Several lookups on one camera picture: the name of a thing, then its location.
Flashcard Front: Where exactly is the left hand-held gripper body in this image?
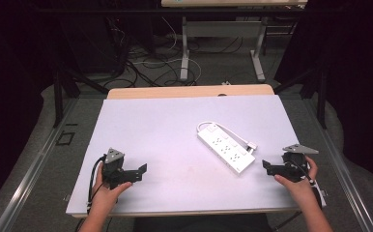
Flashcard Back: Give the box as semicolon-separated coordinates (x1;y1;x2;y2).
101;147;127;190

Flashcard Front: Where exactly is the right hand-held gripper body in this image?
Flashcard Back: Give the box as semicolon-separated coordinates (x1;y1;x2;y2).
280;143;320;184

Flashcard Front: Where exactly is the person's right hand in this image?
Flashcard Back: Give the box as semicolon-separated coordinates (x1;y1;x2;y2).
273;156;320;207

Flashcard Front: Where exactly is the person's left hand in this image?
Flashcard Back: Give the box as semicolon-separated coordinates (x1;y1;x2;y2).
92;161;133;215

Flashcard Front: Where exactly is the white table mat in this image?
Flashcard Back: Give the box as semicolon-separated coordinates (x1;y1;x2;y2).
65;94;328;218

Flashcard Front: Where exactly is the white power strip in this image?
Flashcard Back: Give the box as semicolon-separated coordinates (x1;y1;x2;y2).
196;124;257;176

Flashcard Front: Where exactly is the black metal stand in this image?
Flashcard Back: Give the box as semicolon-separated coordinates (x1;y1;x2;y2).
273;62;329;131
50;66;110;129

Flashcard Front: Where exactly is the person's dark lap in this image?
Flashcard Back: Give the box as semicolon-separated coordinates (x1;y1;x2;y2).
131;214;273;232

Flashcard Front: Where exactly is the wooden table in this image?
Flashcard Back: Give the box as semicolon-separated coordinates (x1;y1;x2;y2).
72;83;301;219

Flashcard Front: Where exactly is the white-legged desk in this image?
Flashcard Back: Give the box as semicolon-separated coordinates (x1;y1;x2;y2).
160;0;308;83

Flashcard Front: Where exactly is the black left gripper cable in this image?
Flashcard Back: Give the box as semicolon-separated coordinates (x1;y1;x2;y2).
86;155;107;215

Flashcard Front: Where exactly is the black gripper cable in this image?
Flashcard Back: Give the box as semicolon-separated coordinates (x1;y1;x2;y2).
295;159;325;209
86;155;107;215

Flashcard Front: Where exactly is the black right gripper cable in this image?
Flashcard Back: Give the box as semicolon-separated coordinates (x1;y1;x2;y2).
295;159;325;209

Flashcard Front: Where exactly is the metal floor rail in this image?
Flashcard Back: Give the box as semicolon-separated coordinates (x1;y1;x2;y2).
0;98;79;232
303;98;373;232

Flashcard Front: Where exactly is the white power strip cable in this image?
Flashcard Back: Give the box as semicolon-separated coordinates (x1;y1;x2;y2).
196;120;251;147

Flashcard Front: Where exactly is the tangle of floor cables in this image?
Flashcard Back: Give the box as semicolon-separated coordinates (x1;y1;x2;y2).
108;15;245;89

